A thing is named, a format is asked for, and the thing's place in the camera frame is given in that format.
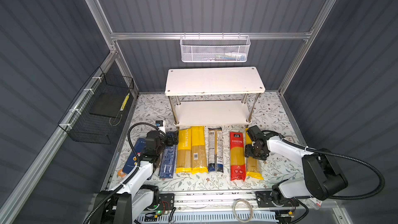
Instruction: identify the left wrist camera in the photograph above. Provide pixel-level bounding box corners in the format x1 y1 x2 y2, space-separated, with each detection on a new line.
155 120 166 133

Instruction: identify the red spaghetti pack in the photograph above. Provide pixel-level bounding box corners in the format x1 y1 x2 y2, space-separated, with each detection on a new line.
230 132 246 181

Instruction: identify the light blue spaghetti box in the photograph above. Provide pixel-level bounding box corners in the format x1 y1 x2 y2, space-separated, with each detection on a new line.
159 145 177 179

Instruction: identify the black wire basket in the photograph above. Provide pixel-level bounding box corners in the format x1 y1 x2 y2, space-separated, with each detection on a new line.
59 68 135 145

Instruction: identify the yellow pastatime spaghetti pack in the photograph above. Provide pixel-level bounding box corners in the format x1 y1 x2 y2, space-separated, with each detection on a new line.
245 128 263 180
176 128 192 173

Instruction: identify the white wire mesh basket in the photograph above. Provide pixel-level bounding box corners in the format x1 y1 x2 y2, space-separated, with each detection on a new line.
179 35 251 63

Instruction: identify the coiled white cable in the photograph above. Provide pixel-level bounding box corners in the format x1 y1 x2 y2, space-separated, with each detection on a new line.
232 198 253 223

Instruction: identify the toothpaste tube in basket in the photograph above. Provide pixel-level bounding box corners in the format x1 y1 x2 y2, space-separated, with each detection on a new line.
224 52 247 62

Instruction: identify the white two-tier shelf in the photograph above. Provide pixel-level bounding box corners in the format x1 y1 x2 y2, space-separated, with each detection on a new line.
165 67 265 127

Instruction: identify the yellow spaghetti pack barcode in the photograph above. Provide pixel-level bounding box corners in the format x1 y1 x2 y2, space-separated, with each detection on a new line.
191 126 208 174

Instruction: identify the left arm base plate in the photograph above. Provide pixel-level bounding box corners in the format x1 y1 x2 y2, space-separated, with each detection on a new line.
145 194 175 212

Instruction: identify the blue white spaghetti pack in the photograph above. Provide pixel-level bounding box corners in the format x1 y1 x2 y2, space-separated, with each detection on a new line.
208 128 224 173

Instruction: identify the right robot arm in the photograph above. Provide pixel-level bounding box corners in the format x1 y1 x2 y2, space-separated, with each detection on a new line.
245 125 386 206

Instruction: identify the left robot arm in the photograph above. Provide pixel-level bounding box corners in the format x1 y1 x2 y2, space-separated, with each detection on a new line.
83 120 171 224

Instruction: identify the dark blue spaghetti box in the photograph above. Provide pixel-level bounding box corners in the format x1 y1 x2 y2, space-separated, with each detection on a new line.
122 138 146 175

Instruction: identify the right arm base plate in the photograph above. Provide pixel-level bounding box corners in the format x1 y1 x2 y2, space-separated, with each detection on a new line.
255 190 299 208

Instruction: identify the small red white tag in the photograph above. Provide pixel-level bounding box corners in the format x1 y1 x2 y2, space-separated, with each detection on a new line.
306 198 323 210

